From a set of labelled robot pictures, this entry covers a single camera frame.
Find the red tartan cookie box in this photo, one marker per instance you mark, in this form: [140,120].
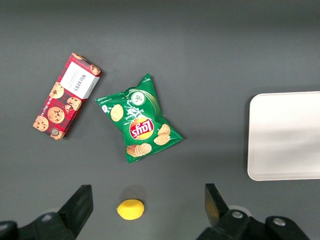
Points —
[62,105]

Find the white rectangular tray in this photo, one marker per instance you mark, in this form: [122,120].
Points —
[285,136]

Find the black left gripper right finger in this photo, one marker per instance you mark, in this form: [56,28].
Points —
[226,222]

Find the yellow lemon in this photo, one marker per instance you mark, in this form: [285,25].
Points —
[130,209]

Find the green chips bag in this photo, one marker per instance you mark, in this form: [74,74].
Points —
[140,117]

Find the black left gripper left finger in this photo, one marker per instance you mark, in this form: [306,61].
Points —
[77,210]

